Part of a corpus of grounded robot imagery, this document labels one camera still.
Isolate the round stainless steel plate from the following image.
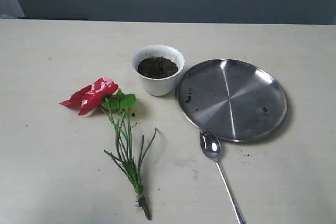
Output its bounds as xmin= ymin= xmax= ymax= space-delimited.
xmin=175 ymin=59 xmax=289 ymax=143

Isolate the white scalloped flower pot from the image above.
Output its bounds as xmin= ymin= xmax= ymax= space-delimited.
xmin=132 ymin=45 xmax=185 ymax=97

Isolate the artificial red anthurium plant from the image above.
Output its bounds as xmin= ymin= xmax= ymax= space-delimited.
xmin=59 ymin=77 xmax=158 ymax=220

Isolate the stainless steel spoon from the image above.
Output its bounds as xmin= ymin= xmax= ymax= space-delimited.
xmin=199 ymin=130 xmax=246 ymax=224

